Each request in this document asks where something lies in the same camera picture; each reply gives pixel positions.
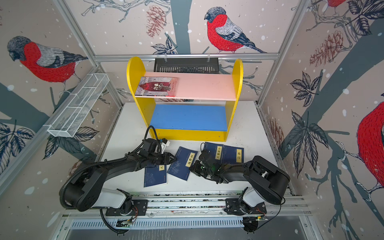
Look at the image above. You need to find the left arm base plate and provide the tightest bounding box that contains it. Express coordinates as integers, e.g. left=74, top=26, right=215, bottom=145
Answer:
left=106, top=200, right=149, bottom=217

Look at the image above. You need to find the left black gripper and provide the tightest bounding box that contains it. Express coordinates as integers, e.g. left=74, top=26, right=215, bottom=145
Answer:
left=148, top=152, right=179, bottom=165

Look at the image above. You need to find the yellow pink blue shelf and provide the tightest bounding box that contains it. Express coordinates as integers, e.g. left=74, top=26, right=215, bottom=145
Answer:
left=127, top=57, right=244, bottom=142

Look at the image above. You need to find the navy blue book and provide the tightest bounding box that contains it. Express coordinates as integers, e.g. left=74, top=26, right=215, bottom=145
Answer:
left=144, top=165, right=167, bottom=188
left=222, top=145, right=244, bottom=164
left=168, top=147, right=198, bottom=181
left=204, top=142, right=224, bottom=163

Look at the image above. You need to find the red illustrated book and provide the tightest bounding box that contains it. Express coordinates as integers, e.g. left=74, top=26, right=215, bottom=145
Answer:
left=135, top=77, right=179, bottom=97

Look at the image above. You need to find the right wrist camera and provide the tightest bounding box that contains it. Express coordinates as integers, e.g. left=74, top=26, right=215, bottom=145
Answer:
left=199, top=150, right=215, bottom=165

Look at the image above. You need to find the aluminium mounting rail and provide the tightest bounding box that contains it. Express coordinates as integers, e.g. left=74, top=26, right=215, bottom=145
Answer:
left=64, top=191, right=313, bottom=220

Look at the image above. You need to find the black mesh tray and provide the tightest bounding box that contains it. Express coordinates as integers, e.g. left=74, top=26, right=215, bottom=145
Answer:
left=154, top=58, right=220, bottom=74

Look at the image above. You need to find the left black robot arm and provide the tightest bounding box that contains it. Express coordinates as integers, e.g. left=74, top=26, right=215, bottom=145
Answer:
left=59, top=152, right=177, bottom=212

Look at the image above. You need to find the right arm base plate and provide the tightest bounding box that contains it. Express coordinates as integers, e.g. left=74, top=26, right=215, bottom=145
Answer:
left=224, top=198, right=267, bottom=216

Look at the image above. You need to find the white wire mesh basket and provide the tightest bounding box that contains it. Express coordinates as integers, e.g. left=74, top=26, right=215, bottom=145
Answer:
left=48, top=73, right=110, bottom=138

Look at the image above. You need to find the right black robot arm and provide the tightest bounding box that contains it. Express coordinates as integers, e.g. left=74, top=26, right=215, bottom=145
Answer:
left=189, top=150, right=290, bottom=216

